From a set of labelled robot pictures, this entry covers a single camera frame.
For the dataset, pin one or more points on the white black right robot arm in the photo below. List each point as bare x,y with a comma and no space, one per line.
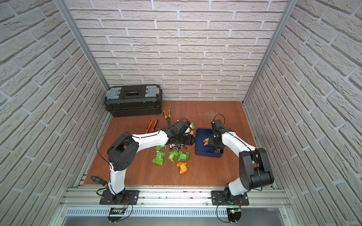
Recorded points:
255,170

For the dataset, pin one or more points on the left controller board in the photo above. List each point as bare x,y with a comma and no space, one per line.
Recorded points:
117,214

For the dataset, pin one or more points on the right controller board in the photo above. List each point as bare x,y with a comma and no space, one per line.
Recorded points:
233,215

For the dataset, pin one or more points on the controller board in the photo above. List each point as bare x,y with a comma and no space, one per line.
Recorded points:
117,214
233,215

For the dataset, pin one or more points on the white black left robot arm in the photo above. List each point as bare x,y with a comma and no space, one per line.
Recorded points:
123,151

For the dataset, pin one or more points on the aluminium rail frame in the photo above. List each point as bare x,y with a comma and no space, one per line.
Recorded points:
169,203

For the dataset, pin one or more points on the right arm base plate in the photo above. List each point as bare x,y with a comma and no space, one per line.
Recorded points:
219,197

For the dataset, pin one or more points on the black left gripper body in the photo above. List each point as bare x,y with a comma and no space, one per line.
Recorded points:
183,138

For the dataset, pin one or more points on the black plastic toolbox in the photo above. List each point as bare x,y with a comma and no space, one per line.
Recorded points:
134,100

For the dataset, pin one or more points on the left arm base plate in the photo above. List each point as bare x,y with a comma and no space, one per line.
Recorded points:
107,198

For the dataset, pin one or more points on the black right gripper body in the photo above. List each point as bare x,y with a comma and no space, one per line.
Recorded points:
212,141

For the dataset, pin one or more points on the orange handled pliers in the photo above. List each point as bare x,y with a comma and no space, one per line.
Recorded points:
152,126

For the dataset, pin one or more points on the orange cookie packet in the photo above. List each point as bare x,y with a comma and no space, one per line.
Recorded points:
183,167

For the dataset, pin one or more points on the green handled screwdriver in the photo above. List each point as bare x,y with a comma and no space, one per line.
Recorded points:
98,180

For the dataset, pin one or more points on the yellow handled pliers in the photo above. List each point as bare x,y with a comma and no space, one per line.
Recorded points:
167,117

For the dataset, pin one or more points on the black silver cookie packet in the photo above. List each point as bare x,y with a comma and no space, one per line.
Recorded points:
177,146

